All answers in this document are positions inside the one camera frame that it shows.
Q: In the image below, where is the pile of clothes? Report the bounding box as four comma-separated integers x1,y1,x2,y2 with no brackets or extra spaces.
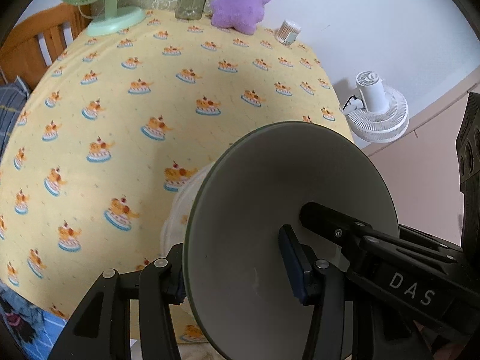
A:
1,282,44,347

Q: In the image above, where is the large yellow floral plate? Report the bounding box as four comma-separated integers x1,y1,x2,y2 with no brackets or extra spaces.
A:
160,163,213,257

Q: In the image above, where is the grey plaid pillow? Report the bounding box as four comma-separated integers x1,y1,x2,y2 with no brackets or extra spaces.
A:
0,76,30,155

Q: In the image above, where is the cotton swab container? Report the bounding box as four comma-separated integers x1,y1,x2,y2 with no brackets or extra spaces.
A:
274,19,301,46

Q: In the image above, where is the purple plush toy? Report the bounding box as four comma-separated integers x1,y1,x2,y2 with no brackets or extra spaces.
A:
211,0,271,35

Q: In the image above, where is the floral ceramic bowl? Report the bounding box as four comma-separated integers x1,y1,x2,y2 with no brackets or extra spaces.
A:
184,121,399,359

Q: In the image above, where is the yellow patterned tablecloth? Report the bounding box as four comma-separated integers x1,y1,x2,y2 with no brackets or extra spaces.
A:
1,10,350,319

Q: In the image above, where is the blue bed sheet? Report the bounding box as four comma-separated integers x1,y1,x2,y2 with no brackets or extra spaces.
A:
21,310,67,360

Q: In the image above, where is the white clip fan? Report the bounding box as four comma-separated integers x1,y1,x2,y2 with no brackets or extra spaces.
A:
340,71,409,144

